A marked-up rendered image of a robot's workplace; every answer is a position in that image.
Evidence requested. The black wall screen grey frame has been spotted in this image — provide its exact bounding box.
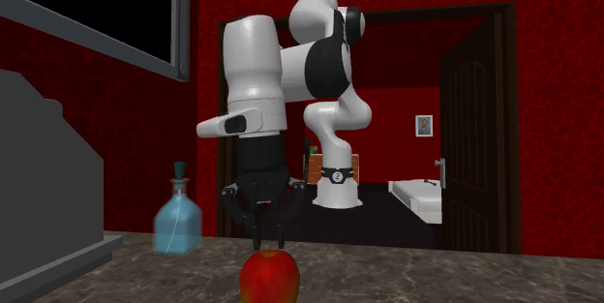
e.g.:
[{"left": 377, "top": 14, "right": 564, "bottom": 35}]
[{"left": 0, "top": 0, "right": 192, "bottom": 83}]

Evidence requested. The orange brick patterned block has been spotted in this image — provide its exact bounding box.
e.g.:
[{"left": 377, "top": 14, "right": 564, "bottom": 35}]
[{"left": 304, "top": 152, "right": 361, "bottom": 184}]

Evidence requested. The red apple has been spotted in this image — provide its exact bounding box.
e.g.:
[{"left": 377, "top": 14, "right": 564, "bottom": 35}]
[{"left": 238, "top": 248, "right": 302, "bottom": 303}]

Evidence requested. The small framed wall picture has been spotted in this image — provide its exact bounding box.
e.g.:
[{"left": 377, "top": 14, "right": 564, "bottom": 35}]
[{"left": 415, "top": 114, "right": 434, "bottom": 138}]

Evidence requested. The dark brown door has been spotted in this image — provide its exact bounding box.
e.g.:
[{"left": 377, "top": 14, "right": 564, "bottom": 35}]
[{"left": 433, "top": 13, "right": 517, "bottom": 255}]

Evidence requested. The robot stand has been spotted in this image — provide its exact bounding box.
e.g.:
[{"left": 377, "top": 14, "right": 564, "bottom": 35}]
[{"left": 285, "top": 182, "right": 438, "bottom": 250}]

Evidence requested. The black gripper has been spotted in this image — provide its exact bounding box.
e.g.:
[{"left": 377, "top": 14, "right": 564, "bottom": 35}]
[{"left": 219, "top": 134, "right": 310, "bottom": 253}]

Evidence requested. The blue glass bottle with stopper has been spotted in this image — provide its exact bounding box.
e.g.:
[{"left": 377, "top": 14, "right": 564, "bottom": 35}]
[{"left": 152, "top": 161, "right": 203, "bottom": 256}]

